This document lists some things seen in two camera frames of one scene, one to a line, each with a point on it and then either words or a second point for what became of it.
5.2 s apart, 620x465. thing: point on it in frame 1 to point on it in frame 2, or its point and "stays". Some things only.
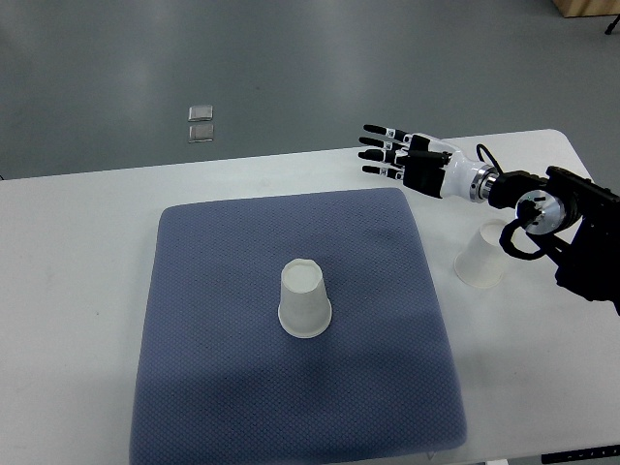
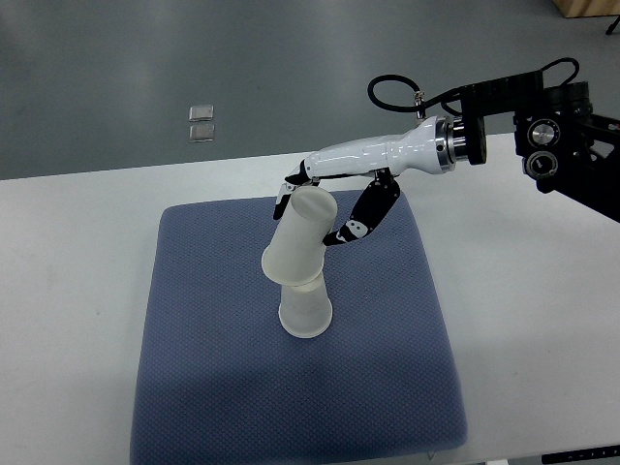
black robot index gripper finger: (392, 133) to (284, 196)
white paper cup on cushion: (304, 308) stays
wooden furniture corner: (587, 8) stays
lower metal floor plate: (201, 133) stays
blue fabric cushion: (217, 382) stays
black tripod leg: (612, 25) stays
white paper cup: (480, 262) to (296, 253)
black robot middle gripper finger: (400, 146) to (300, 177)
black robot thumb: (429, 158) to (373, 204)
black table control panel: (580, 453) stays
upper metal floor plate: (201, 112) stays
